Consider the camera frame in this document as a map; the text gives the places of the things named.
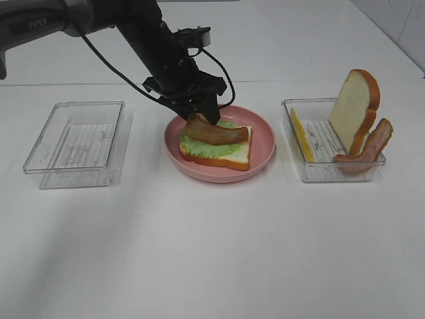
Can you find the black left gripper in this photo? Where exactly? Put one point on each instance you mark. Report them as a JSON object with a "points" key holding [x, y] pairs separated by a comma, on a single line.
{"points": [[179, 82]]}

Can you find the bacon strip from tray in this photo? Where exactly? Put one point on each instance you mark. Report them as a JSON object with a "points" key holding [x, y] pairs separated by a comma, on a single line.
{"points": [[374, 145], [201, 130]]}

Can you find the green lettuce leaf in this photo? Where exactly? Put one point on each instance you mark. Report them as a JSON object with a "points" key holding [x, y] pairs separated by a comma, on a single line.
{"points": [[234, 152]]}

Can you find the toast bread slice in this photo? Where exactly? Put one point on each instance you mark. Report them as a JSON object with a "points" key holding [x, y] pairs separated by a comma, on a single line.
{"points": [[238, 165], [355, 109]]}

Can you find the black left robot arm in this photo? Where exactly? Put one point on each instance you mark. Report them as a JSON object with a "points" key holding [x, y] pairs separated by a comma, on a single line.
{"points": [[140, 23]]}

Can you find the pink round plate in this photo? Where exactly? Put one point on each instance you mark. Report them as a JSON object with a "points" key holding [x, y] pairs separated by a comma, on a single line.
{"points": [[262, 146]]}

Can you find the yellow cheese slice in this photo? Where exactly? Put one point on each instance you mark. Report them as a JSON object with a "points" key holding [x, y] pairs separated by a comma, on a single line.
{"points": [[301, 137]]}

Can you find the clear plastic left tray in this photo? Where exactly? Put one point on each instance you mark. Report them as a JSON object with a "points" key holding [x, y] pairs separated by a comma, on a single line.
{"points": [[82, 144]]}

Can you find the clear plastic tray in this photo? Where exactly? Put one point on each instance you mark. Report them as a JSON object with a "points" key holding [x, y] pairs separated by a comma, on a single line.
{"points": [[82, 144], [324, 144]]}

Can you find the clear plastic right tray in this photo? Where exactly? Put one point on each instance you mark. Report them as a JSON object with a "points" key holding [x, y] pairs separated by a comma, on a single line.
{"points": [[324, 144]]}

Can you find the upright toast bread slice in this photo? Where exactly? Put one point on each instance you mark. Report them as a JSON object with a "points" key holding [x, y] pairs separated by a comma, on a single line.
{"points": [[355, 109]]}

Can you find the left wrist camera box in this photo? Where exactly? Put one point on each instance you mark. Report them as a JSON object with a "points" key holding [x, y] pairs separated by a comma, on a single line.
{"points": [[193, 38]]}

